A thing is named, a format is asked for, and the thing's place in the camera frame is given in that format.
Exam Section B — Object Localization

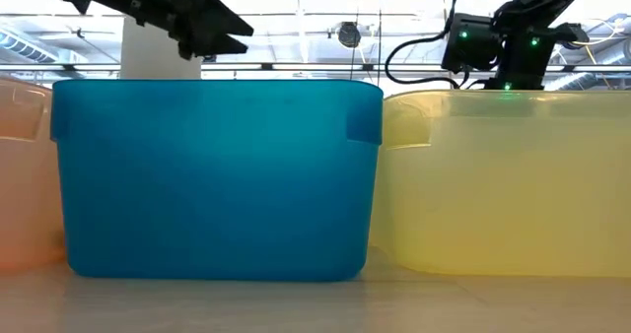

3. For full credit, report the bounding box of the white cylindrical lamp shade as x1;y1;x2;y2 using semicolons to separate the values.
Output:
119;15;203;81

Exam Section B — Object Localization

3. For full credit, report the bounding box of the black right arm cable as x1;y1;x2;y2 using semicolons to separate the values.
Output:
384;0;467;89

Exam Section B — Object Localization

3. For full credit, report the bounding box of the grey horizontal ceiling beam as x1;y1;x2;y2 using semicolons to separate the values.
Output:
0;61;631;76

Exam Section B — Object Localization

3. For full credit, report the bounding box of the yellow translucent plastic bin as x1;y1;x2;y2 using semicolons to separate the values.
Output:
369;89;631;279

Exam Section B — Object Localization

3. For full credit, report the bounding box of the silver ventilation duct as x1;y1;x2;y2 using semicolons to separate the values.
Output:
0;27;88;66
541;69;631;94

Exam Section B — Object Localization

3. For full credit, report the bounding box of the black ceiling cable reel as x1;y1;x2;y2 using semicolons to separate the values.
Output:
566;22;591;46
337;21;363;49

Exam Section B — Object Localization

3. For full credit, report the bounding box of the blue plastic bin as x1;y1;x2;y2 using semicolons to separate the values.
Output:
49;79;385;283

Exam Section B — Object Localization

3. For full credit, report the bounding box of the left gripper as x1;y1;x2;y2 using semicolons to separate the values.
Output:
128;0;255;61

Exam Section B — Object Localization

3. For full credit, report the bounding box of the orange translucent plastic bin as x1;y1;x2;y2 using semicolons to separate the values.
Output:
0;76;68;274

